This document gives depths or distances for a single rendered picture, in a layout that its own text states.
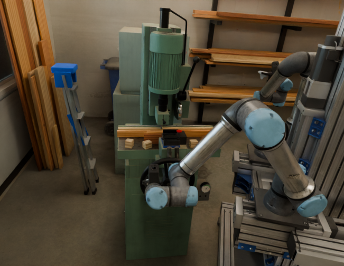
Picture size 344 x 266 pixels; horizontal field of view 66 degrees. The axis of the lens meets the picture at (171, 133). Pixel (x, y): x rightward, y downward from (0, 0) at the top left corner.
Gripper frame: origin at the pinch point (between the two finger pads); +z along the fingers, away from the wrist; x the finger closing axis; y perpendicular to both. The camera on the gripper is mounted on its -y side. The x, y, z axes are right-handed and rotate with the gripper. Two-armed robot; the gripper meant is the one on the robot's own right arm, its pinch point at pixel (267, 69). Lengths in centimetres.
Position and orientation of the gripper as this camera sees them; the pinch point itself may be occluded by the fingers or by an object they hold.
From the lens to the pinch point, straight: 220.7
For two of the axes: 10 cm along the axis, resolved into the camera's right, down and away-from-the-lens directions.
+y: 0.6, 8.9, 4.5
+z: -0.5, -4.5, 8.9
